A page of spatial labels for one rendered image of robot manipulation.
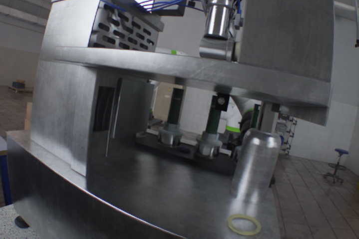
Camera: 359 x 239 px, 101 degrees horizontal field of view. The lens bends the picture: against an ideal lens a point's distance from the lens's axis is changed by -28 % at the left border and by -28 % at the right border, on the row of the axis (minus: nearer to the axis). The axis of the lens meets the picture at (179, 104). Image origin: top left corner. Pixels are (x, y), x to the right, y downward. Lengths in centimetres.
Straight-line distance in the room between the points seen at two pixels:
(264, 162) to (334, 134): 622
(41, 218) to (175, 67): 43
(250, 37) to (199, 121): 599
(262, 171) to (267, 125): 8
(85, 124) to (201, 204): 22
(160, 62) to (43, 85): 31
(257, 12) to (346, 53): 673
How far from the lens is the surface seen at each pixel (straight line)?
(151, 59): 19
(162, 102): 611
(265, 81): 17
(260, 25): 18
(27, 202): 54
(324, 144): 647
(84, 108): 33
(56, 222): 44
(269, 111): 35
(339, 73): 664
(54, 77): 42
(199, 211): 31
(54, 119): 41
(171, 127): 54
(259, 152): 34
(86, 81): 33
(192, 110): 617
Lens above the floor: 119
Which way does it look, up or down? 4 degrees down
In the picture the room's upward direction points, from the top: 11 degrees clockwise
